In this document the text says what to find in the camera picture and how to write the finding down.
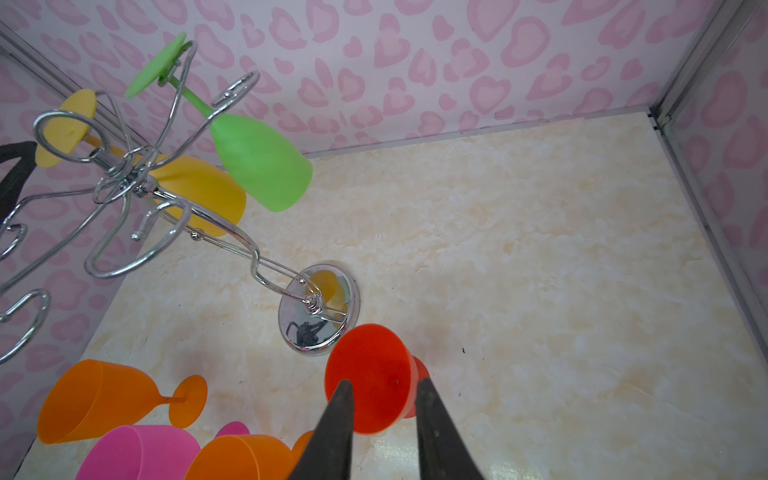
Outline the green wine glass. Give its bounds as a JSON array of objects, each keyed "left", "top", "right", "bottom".
[{"left": 125, "top": 33, "right": 313, "bottom": 212}]

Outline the orange wine glass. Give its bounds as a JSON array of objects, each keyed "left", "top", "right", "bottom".
[
  {"left": 37, "top": 360, "right": 208, "bottom": 445},
  {"left": 184, "top": 430, "right": 314, "bottom": 479}
]

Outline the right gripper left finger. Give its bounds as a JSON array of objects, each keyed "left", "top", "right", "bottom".
[{"left": 288, "top": 380, "right": 355, "bottom": 480}]

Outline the chrome wire glass rack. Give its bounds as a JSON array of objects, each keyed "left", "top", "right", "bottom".
[{"left": 0, "top": 38, "right": 361, "bottom": 367}]

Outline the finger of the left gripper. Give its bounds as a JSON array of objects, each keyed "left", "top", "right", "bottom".
[{"left": 0, "top": 141, "right": 37, "bottom": 219}]

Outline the yellow wine glass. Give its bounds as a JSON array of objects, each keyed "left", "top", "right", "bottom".
[{"left": 35, "top": 89, "right": 246, "bottom": 238}]

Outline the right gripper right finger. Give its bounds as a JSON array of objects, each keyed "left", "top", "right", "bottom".
[{"left": 415, "top": 378, "right": 483, "bottom": 480}]

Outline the pink wine glass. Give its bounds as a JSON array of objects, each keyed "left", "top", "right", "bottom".
[{"left": 76, "top": 425, "right": 214, "bottom": 479}]

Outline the red wine glass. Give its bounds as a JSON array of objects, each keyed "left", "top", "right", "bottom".
[{"left": 324, "top": 324, "right": 429, "bottom": 435}]

